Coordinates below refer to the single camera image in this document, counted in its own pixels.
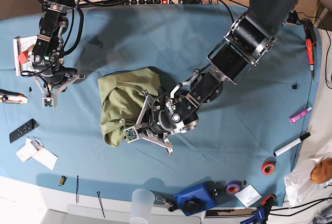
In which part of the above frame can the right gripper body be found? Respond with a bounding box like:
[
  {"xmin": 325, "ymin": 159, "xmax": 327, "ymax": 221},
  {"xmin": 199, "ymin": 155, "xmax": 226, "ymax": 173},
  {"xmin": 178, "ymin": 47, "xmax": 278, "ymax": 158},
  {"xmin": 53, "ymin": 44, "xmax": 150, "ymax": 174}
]
[{"xmin": 33, "ymin": 67, "xmax": 85, "ymax": 109}]

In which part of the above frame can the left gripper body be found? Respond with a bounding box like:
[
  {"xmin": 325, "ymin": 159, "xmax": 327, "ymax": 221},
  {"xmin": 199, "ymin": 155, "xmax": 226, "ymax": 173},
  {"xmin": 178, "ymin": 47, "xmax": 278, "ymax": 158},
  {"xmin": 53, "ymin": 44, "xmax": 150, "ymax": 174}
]
[{"xmin": 119, "ymin": 90, "xmax": 173, "ymax": 155}]

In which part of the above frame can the olive green t-shirt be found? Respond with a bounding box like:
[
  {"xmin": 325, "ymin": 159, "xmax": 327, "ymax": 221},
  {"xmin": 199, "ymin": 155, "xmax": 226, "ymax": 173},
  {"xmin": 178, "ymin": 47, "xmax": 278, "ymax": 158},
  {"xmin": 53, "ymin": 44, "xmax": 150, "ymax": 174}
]
[{"xmin": 98, "ymin": 67, "xmax": 160, "ymax": 148}]

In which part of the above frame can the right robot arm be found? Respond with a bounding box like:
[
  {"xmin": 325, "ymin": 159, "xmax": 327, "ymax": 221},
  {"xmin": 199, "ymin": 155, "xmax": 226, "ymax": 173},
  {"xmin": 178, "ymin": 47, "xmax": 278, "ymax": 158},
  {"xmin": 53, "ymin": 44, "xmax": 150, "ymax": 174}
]
[{"xmin": 20, "ymin": 0, "xmax": 85, "ymax": 108}]

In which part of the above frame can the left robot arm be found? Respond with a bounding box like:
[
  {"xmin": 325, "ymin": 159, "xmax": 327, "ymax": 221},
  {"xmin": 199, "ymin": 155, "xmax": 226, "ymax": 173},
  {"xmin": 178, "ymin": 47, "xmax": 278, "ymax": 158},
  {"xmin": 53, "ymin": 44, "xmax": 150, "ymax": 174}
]
[{"xmin": 124, "ymin": 0, "xmax": 299, "ymax": 154}]

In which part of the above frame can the red cube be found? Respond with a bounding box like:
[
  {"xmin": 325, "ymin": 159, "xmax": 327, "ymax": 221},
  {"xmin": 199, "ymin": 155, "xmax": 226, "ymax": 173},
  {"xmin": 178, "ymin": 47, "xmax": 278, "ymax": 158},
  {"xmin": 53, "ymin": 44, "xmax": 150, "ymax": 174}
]
[{"xmin": 18, "ymin": 50, "xmax": 29, "ymax": 65}]

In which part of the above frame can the black remote control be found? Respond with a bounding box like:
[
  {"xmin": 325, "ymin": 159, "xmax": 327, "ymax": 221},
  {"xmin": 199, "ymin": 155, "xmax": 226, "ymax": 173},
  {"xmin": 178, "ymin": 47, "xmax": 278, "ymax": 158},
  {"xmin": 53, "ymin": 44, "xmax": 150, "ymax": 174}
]
[{"xmin": 9, "ymin": 119, "xmax": 38, "ymax": 143}]

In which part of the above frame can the orange white utility knife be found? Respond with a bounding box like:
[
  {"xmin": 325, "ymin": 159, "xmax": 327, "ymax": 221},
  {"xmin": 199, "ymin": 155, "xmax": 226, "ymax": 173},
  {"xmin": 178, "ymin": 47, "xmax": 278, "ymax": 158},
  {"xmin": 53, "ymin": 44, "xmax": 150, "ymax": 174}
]
[{"xmin": 0, "ymin": 89, "xmax": 28, "ymax": 104}]

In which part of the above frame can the white card package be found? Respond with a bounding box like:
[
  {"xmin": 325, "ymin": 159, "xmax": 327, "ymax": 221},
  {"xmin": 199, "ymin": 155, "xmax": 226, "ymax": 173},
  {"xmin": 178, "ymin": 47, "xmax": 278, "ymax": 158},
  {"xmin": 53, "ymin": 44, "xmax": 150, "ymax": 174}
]
[{"xmin": 16, "ymin": 138, "xmax": 42, "ymax": 162}]

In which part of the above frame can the white paper sheet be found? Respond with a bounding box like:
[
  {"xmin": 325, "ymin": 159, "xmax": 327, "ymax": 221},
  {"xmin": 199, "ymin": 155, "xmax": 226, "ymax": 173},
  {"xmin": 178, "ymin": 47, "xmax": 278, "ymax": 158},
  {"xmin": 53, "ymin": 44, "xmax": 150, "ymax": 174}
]
[{"xmin": 25, "ymin": 137, "xmax": 58, "ymax": 170}]

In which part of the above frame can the metal carabiner keyring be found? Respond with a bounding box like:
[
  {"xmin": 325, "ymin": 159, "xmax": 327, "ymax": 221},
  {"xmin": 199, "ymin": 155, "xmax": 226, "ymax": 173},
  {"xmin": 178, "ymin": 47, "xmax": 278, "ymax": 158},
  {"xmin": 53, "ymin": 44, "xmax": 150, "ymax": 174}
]
[{"xmin": 156, "ymin": 195, "xmax": 173, "ymax": 208}]

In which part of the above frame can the translucent plastic cup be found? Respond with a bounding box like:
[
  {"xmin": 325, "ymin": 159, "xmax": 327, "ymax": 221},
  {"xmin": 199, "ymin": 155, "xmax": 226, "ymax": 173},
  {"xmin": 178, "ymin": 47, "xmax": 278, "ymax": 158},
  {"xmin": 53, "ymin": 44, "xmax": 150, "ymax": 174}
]
[{"xmin": 129, "ymin": 189, "xmax": 155, "ymax": 224}]

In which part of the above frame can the blue plastic box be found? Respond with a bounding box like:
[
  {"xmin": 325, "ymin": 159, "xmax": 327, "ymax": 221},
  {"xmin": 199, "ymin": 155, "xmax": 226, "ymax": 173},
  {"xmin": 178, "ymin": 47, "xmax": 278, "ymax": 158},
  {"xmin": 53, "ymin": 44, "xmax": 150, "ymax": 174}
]
[{"xmin": 173, "ymin": 183, "xmax": 217, "ymax": 216}]

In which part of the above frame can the black zip tie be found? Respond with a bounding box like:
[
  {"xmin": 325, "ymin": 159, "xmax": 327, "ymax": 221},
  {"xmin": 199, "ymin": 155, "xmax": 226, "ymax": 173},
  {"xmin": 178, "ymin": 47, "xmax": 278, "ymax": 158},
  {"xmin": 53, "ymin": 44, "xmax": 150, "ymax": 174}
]
[
  {"xmin": 96, "ymin": 191, "xmax": 106, "ymax": 218},
  {"xmin": 75, "ymin": 175, "xmax": 79, "ymax": 203}
]

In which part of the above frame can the blue table cloth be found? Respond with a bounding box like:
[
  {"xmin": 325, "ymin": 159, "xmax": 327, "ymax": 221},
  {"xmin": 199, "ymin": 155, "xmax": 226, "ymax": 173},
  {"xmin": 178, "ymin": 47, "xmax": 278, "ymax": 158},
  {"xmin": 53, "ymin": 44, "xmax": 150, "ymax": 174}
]
[{"xmin": 1, "ymin": 5, "xmax": 319, "ymax": 206}]

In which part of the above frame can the small green battery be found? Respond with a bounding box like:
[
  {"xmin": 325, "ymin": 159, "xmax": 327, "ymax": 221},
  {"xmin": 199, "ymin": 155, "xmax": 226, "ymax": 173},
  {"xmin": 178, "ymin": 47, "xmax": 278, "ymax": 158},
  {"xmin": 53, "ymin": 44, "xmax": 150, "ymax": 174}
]
[{"xmin": 58, "ymin": 176, "xmax": 66, "ymax": 186}]

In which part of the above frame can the purple tape roll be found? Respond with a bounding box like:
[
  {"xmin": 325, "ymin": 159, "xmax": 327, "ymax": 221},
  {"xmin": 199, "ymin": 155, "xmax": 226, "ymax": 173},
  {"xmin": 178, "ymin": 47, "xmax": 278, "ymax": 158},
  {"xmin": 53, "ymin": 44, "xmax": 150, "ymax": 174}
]
[{"xmin": 225, "ymin": 181, "xmax": 242, "ymax": 195}]

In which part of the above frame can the white paper card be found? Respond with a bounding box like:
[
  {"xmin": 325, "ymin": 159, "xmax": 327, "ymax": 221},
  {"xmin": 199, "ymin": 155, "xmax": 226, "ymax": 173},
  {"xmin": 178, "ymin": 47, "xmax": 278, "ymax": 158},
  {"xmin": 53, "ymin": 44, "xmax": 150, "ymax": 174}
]
[{"xmin": 234, "ymin": 185, "xmax": 262, "ymax": 207}]

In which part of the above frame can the red tape roll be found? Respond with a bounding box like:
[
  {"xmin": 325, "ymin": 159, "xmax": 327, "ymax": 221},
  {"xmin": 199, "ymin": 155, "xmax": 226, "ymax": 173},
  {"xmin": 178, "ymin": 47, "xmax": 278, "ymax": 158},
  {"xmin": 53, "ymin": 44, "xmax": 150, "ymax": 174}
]
[{"xmin": 261, "ymin": 162, "xmax": 275, "ymax": 175}]

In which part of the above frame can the white black marker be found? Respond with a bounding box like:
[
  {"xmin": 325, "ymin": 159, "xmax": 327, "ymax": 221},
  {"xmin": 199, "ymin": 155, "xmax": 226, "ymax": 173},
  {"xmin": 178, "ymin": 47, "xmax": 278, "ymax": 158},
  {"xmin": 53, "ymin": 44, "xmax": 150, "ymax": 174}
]
[{"xmin": 273, "ymin": 132, "xmax": 311, "ymax": 157}]

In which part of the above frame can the pink tube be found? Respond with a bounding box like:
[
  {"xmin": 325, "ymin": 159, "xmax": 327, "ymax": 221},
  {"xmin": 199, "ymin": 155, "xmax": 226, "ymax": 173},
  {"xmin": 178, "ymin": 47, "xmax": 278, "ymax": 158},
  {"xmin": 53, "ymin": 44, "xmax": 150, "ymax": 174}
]
[{"xmin": 288, "ymin": 107, "xmax": 312, "ymax": 124}]

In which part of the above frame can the blue orange bar clamp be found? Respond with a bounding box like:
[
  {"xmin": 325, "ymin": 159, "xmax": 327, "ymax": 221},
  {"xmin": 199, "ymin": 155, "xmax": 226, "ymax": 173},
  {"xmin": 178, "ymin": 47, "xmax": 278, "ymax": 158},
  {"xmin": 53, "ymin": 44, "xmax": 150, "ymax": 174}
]
[{"xmin": 240, "ymin": 194, "xmax": 275, "ymax": 224}]

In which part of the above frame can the orange screwdriver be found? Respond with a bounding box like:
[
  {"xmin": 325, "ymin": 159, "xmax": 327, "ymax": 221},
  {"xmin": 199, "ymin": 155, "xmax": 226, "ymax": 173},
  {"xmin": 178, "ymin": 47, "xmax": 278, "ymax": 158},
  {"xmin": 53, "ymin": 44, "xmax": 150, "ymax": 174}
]
[{"xmin": 306, "ymin": 38, "xmax": 314, "ymax": 81}]

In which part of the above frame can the white plastic bag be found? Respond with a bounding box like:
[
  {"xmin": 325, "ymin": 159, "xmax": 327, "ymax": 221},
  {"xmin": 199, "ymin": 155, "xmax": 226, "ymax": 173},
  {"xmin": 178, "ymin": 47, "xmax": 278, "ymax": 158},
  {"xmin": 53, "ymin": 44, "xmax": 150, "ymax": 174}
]
[{"xmin": 284, "ymin": 142, "xmax": 331, "ymax": 207}]

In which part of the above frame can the black orange clamp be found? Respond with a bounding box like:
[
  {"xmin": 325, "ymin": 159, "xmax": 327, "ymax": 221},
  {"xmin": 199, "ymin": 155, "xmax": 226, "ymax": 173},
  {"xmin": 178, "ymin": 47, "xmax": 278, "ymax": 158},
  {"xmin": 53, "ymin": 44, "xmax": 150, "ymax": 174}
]
[{"xmin": 301, "ymin": 18, "xmax": 316, "ymax": 45}]

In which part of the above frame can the orange furry object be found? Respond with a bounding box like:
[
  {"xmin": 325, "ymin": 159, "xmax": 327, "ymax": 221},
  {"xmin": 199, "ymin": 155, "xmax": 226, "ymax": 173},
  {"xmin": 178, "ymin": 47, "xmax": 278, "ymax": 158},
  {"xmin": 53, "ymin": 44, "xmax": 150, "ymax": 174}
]
[{"xmin": 310, "ymin": 158, "xmax": 332, "ymax": 184}]

